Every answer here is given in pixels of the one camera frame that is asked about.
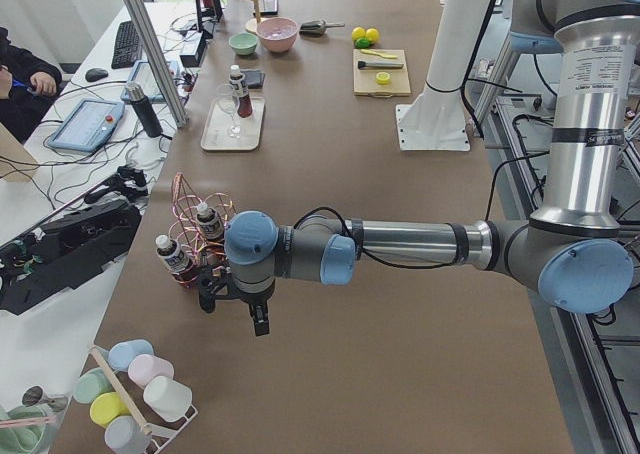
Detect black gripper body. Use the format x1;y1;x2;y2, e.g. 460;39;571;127
249;302;269;324

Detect copper wire bottle basket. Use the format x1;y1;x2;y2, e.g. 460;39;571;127
168;172;236;268

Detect tea bottle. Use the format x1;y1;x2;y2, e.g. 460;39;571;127
196;201;224;243
155;234;198;288
229;64;253;118

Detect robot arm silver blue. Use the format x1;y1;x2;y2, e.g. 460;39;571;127
225;0;639;335

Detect tea bottle front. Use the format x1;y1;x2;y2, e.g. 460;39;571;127
155;234;198;288

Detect white cup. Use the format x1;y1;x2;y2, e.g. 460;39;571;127
143;376;193;422

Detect pink cup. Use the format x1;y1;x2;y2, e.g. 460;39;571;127
127;354;175;388

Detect blue cup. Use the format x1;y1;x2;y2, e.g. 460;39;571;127
107;339;154;372

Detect yellow cup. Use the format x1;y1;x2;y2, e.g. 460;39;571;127
89;391;130;428

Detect grey cup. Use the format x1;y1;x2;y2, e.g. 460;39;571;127
104;416;151;454

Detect green cup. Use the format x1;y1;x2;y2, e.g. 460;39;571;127
72;367;114;404

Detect cream rabbit serving tray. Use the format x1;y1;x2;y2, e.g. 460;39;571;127
200;96;266;153

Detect clear wine glass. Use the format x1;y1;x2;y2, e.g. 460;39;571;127
216;84;242;139

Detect black thermos bottle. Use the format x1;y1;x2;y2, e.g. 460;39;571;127
125;81;163;138

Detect black equipment case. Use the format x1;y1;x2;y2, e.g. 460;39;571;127
0;165;151;316

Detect folded grey cloth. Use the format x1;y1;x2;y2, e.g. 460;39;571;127
243;70;265;89

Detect blue teach pendant near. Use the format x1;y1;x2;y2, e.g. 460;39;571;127
46;99;125;153

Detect half lemon slice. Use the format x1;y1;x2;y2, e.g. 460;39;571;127
375;72;391;85

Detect steel muddler black tip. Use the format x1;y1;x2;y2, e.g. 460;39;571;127
356;60;404;70

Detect mint green bowl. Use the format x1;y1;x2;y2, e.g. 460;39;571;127
228;32;259;56

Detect wooden cutting board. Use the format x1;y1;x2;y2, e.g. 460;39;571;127
353;49;411;97

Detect pink bowl with ice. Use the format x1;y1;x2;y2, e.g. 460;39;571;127
256;17;299;53

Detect yellow plastic knife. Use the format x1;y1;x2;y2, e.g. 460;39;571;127
360;49;398;59

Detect steel ice scoop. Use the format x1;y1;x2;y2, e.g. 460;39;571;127
299;20;345;37

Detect black computer mouse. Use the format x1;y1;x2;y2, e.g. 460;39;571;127
85;68;109;83

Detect black keyboard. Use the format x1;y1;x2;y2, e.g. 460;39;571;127
111;21;142;69

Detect seated person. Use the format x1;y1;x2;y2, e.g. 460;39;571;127
1;27;62;144

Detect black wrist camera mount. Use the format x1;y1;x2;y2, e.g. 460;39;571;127
197;265;238;314

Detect white wire cup rack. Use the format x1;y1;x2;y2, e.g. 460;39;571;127
89;345;199;453

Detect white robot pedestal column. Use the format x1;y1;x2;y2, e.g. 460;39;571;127
396;0;496;152

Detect aluminium frame post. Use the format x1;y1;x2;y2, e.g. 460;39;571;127
123;0;188;129

